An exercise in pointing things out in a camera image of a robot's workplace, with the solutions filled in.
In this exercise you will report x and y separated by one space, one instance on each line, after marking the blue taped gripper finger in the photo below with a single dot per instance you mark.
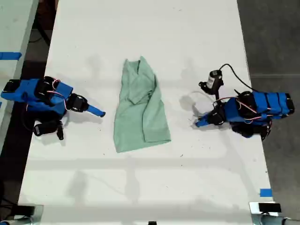
96 110
206 115
92 113
203 122

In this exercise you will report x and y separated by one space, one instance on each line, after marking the pale green T-shirt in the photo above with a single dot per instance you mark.
140 110

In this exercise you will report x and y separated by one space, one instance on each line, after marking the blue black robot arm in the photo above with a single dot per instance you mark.
22 90
262 105

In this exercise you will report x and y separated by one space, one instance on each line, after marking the long blue tape strip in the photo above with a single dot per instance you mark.
10 56

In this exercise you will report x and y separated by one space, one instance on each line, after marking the square blue tape piece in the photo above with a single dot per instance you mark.
266 192

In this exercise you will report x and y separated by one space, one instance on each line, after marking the white side table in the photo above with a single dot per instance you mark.
14 25

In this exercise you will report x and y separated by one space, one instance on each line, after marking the small black box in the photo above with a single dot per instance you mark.
24 209
269 207

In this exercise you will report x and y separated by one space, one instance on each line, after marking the tiny black clip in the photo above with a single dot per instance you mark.
152 223

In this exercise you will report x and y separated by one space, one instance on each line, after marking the black camera stalk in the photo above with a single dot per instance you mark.
60 131
217 95

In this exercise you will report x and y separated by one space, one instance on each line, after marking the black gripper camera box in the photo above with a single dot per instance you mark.
44 128
214 79

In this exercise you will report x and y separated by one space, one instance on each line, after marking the metal table bracket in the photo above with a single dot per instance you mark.
254 216
38 215

